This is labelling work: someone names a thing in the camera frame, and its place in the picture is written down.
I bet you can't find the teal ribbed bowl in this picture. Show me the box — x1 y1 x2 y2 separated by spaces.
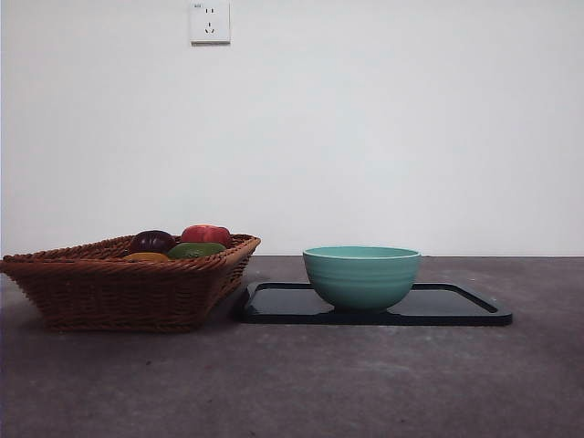
302 245 422 315

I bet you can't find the orange-brown round fruit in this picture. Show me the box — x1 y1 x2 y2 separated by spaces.
121 252 172 263

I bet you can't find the dark rectangular tray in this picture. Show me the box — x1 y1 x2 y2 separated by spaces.
235 281 514 327

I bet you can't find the red apple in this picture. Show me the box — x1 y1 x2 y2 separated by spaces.
180 224 233 249

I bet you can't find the green avocado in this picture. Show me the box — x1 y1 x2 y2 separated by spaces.
166 242 228 260

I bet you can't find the dark purple round fruit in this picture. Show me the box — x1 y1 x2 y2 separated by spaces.
130 229 177 255

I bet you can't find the brown wicker basket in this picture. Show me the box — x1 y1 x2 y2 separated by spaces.
0 234 261 333

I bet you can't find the white wall socket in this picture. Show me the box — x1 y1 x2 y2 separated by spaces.
190 0 231 46

